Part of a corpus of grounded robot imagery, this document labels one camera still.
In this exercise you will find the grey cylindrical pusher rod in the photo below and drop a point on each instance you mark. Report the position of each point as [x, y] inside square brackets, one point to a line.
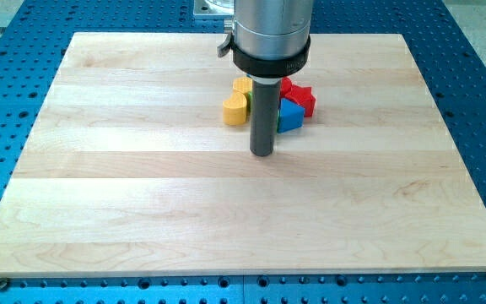
[264, 115]

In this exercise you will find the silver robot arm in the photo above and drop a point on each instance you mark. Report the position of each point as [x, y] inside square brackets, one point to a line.
[268, 40]

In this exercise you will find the green circle block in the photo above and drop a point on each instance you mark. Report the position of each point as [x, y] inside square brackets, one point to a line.
[248, 97]

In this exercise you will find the red star block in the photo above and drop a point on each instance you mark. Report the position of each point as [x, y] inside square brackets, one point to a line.
[304, 97]

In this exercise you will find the yellow round block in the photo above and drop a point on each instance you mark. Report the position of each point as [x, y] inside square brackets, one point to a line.
[242, 85]

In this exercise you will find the red block behind rod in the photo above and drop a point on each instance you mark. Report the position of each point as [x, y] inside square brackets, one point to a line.
[286, 86]

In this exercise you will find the yellow heart block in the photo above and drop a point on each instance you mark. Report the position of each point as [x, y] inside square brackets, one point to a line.
[235, 109]

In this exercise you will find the blue triangle block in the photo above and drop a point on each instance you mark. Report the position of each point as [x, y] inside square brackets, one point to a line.
[290, 116]

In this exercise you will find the light wooden board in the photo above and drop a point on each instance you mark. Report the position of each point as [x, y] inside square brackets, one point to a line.
[129, 169]

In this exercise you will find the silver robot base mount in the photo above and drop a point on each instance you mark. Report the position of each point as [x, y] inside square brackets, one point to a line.
[213, 9]

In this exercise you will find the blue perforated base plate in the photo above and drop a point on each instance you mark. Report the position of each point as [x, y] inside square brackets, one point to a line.
[35, 39]

